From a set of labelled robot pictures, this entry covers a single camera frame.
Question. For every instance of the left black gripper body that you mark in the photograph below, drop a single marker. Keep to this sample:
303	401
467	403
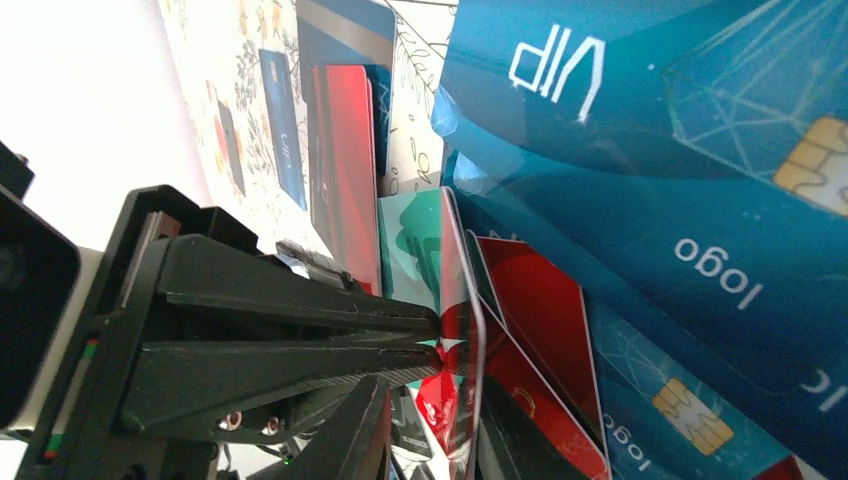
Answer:
91	351

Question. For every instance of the blue card fan right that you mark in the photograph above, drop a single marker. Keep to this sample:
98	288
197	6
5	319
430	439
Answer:
686	163

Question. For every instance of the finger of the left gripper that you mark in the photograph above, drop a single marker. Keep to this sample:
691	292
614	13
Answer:
203	274
183	388

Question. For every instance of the teal card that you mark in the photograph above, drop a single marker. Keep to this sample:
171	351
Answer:
425	261

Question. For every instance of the blue card near centre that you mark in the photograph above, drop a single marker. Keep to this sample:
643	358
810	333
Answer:
278	93

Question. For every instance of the black card upper left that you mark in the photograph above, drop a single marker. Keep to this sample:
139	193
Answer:
231	145

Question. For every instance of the red card black stripe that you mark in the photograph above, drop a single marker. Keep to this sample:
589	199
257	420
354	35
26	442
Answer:
342	169

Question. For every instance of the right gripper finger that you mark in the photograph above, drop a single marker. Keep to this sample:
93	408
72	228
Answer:
352	444

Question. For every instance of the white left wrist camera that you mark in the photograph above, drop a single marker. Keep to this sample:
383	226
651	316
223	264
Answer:
45	279

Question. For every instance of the red VIP card upper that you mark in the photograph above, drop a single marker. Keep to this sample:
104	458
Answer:
539	347

